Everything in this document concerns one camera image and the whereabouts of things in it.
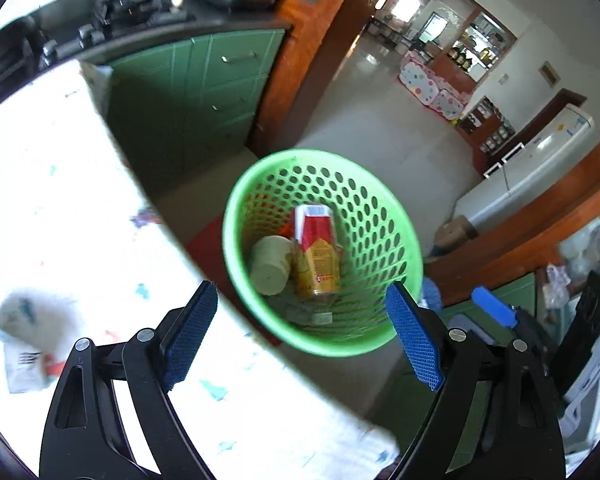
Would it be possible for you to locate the white paper cup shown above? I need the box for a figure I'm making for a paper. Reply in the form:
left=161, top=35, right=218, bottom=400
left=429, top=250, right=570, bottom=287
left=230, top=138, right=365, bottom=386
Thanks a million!
left=249, top=235, right=292, bottom=296

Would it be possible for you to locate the white milk carton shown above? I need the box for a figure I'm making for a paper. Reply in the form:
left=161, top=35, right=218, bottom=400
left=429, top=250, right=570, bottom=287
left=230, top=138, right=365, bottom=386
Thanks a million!
left=0, top=290, right=80, bottom=393

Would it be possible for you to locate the green kitchen cabinet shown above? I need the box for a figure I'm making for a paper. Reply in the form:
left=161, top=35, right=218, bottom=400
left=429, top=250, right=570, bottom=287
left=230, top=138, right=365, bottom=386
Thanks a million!
left=107, top=28, right=285, bottom=194

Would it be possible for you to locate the blue plastic bag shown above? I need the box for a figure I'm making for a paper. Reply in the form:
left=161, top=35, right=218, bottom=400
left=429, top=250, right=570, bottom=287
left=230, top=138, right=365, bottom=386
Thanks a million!
left=422, top=276, right=443, bottom=312

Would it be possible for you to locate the dark shoe rack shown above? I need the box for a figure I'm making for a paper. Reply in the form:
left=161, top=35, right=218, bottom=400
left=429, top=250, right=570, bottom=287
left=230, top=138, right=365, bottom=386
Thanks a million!
left=454, top=96, right=517, bottom=174

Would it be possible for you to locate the white air conditioner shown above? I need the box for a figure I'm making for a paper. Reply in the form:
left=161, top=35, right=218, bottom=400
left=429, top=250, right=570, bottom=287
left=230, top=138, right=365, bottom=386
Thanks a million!
left=453, top=104, right=595, bottom=233

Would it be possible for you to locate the printed white tablecloth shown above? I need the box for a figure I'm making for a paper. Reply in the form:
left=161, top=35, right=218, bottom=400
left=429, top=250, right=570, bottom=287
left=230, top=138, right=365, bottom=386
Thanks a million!
left=0, top=62, right=399, bottom=479

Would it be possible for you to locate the green plastic waste basket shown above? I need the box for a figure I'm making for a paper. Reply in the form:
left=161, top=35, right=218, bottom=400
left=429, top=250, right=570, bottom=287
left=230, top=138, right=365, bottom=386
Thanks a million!
left=222, top=148, right=424, bottom=358

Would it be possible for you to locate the polka dot play fence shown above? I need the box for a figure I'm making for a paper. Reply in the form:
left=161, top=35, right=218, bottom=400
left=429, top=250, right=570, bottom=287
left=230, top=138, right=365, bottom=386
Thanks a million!
left=398, top=55, right=469, bottom=122

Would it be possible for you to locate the wooden display cabinet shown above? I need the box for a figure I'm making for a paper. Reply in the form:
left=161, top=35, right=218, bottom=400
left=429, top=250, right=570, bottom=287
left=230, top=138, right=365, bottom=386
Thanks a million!
left=428, top=8, right=517, bottom=94

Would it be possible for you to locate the wooden glass cupboard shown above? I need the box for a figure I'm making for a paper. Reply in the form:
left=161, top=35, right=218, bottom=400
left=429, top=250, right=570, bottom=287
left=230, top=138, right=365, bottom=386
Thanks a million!
left=247, top=0, right=376, bottom=157

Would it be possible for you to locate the black gas stove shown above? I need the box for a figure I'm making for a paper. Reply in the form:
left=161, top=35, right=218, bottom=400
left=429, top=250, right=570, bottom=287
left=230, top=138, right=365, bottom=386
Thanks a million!
left=0, top=0, right=195, bottom=93

